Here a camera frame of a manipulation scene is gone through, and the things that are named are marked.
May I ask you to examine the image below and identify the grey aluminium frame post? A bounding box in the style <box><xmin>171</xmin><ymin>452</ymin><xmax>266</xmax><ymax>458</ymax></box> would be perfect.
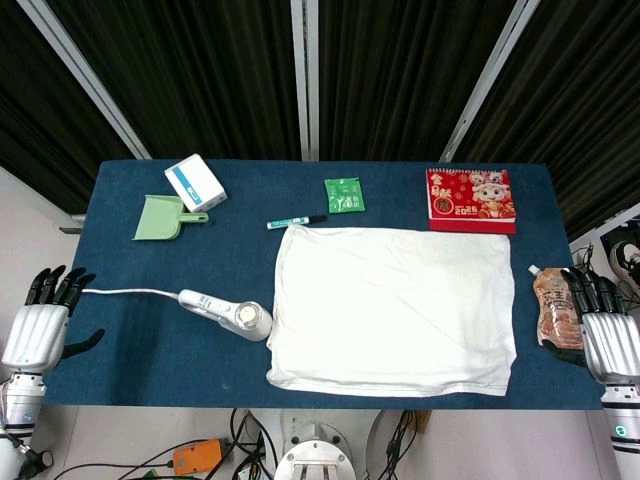
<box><xmin>439</xmin><ymin>0</ymin><xmax>542</xmax><ymax>162</ymax></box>
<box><xmin>290</xmin><ymin>0</ymin><xmax>320</xmax><ymax>162</ymax></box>
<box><xmin>17</xmin><ymin>0</ymin><xmax>152</xmax><ymax>160</ymax></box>

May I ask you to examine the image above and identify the brown spout pouch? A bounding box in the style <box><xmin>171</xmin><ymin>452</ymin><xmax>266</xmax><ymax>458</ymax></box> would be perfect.
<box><xmin>528</xmin><ymin>263</ymin><xmax>586</xmax><ymax>351</ymax></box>

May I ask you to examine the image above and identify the blue felt table cover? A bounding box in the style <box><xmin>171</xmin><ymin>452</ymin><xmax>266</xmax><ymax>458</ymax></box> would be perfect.
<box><xmin>37</xmin><ymin>159</ymin><xmax>609</xmax><ymax>411</ymax></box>

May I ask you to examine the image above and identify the green marker pen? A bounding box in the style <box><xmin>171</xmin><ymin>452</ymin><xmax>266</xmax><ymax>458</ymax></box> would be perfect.
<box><xmin>266</xmin><ymin>214</ymin><xmax>329</xmax><ymax>231</ymax></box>

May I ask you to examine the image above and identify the white blue cardboard box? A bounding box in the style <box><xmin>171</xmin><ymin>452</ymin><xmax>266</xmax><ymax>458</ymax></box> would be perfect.
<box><xmin>164</xmin><ymin>154</ymin><xmax>227</xmax><ymax>213</ymax></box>

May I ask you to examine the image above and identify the red desk calendar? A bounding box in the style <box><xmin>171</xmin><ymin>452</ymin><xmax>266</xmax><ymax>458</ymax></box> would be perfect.
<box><xmin>425</xmin><ymin>167</ymin><xmax>518</xmax><ymax>235</ymax></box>

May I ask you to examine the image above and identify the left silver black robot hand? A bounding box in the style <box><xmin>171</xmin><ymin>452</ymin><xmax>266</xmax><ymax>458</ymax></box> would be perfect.
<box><xmin>0</xmin><ymin>265</ymin><xmax>106</xmax><ymax>374</ymax></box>

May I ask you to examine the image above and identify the white cloth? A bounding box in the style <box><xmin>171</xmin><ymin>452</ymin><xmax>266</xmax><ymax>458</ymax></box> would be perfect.
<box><xmin>264</xmin><ymin>224</ymin><xmax>518</xmax><ymax>399</ymax></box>

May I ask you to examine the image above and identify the orange floor device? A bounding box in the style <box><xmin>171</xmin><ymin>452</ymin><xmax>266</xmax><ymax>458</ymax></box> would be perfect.
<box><xmin>172</xmin><ymin>438</ymin><xmax>225</xmax><ymax>476</ymax></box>

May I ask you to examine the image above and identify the black white sneaker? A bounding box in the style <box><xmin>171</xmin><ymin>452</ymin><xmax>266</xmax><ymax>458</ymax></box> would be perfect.
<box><xmin>602</xmin><ymin>234</ymin><xmax>640</xmax><ymax>281</ymax></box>

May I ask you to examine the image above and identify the black pleated curtain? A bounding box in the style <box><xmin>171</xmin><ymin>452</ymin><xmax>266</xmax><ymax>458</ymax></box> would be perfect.
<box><xmin>0</xmin><ymin>0</ymin><xmax>640</xmax><ymax>241</ymax></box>

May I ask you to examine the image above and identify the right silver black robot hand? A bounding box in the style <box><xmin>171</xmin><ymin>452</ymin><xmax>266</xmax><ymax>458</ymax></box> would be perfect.
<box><xmin>544</xmin><ymin>266</ymin><xmax>640</xmax><ymax>386</ymax></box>

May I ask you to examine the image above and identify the light green plastic dustpan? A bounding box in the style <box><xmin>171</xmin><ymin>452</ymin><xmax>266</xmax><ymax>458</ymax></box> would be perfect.
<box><xmin>131</xmin><ymin>194</ymin><xmax>210</xmax><ymax>242</ymax></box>

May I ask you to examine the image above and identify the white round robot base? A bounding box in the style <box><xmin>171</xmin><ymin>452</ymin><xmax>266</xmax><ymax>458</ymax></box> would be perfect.
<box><xmin>273</xmin><ymin>409</ymin><xmax>381</xmax><ymax>480</ymax></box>

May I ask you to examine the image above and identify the white handheld steamer with cord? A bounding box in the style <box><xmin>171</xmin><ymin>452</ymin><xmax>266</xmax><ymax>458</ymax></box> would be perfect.
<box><xmin>178</xmin><ymin>288</ymin><xmax>274</xmax><ymax>343</ymax></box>

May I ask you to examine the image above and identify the green sachet packet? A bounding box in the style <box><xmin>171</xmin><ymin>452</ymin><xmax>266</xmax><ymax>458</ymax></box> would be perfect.
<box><xmin>323</xmin><ymin>176</ymin><xmax>367</xmax><ymax>215</ymax></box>

